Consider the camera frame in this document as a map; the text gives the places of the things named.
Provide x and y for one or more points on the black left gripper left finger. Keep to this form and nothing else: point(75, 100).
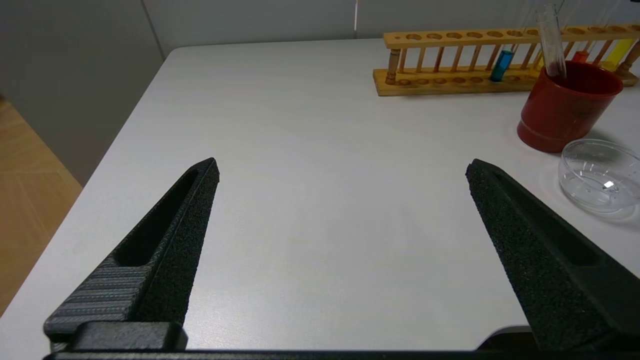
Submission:
point(170, 260)

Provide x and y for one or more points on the clear glass dish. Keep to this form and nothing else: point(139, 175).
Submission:
point(600, 180)

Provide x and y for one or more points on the red plastic cup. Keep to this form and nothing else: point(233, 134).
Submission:
point(565, 115)

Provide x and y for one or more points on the glass test tube yellow pigment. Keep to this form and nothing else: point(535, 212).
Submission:
point(617, 55)

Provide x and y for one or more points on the wooden test tube rack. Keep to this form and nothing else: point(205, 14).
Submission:
point(450, 82)

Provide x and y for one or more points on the glass test tube blue pigment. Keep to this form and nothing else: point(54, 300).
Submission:
point(501, 66)

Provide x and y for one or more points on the glass test tube red pigment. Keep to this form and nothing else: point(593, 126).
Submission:
point(580, 56)

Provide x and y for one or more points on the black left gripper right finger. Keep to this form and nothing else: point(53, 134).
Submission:
point(545, 260)

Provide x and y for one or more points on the empty glass test tube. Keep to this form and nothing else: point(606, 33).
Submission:
point(549, 45)
point(559, 50)

